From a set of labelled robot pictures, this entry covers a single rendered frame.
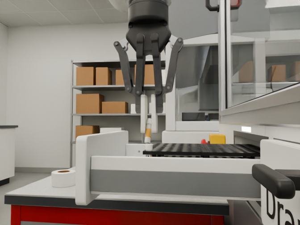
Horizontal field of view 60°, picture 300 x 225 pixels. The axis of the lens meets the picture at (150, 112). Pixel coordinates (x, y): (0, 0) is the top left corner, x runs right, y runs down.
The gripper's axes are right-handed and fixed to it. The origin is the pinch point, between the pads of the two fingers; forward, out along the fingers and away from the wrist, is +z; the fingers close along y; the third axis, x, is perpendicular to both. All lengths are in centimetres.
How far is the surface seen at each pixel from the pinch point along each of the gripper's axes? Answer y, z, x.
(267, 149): 16.5, 5.0, -13.9
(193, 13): 11, -54, 86
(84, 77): -167, -76, 370
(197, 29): 13, -46, 86
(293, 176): 14.9, 5.6, -26.3
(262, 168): 13.2, 5.4, -24.1
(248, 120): 18.1, 1.3, 2.8
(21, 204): -36.9, 22.9, 16.4
